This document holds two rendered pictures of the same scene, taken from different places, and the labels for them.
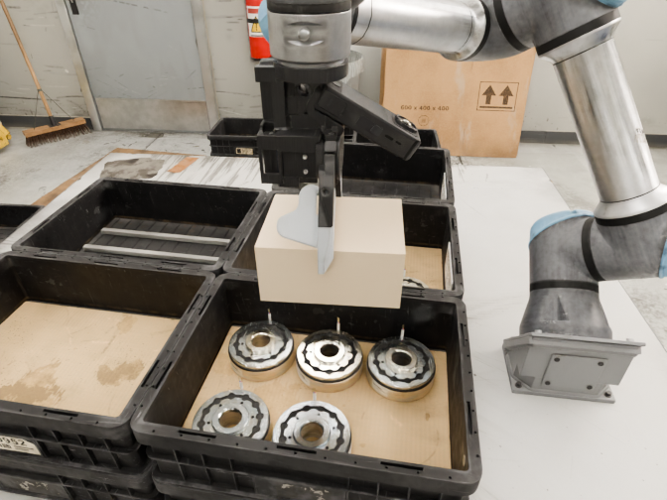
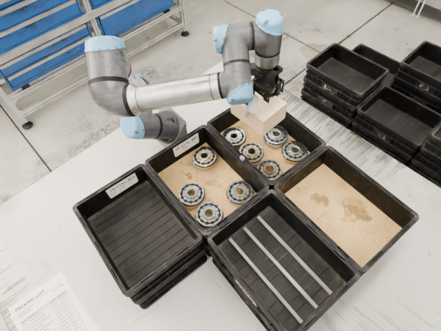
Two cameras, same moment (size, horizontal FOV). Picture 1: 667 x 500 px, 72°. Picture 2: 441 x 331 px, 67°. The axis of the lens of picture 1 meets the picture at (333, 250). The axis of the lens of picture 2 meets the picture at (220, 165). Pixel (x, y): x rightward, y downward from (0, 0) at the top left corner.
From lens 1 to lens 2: 137 cm
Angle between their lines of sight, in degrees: 81
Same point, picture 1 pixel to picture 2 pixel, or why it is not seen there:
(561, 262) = (153, 118)
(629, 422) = not seen: hidden behind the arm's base
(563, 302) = (166, 118)
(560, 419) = (189, 129)
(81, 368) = (333, 210)
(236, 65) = not seen: outside the picture
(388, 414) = (249, 133)
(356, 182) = (118, 261)
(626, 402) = not seen: hidden behind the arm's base
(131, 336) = (310, 215)
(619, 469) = (193, 113)
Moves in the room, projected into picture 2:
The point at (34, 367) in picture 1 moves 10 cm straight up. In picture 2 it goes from (352, 223) to (359, 211)
